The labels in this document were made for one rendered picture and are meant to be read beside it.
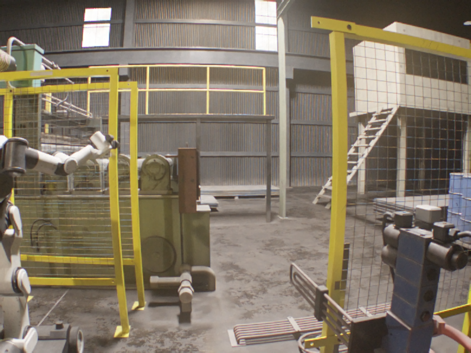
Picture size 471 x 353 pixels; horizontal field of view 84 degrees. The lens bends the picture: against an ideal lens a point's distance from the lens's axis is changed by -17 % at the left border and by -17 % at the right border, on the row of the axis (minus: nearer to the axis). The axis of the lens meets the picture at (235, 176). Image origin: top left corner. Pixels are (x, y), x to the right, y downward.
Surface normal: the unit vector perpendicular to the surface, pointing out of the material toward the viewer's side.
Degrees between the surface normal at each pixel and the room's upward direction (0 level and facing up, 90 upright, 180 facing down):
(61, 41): 90
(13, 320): 80
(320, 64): 90
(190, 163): 90
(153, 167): 90
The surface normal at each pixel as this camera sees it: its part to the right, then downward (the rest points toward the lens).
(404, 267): -0.99, 0.01
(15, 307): 0.27, -0.11
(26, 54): 0.15, 0.07
